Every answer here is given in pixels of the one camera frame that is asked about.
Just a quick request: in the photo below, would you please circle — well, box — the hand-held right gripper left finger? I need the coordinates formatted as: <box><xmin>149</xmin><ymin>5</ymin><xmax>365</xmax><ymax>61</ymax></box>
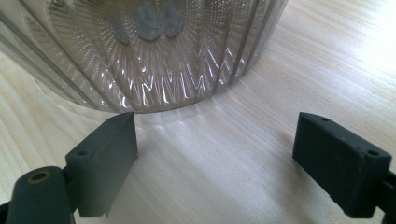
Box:
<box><xmin>64</xmin><ymin>111</ymin><xmax>139</xmax><ymax>218</ymax></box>

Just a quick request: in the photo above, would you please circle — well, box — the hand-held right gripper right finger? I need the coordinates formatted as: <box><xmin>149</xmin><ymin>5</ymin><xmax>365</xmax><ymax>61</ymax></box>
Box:
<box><xmin>291</xmin><ymin>111</ymin><xmax>393</xmax><ymax>218</ymax></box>

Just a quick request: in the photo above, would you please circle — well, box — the translucent ribbed trash bin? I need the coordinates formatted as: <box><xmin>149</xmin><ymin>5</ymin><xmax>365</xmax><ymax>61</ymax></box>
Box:
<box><xmin>0</xmin><ymin>0</ymin><xmax>289</xmax><ymax>114</ymax></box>

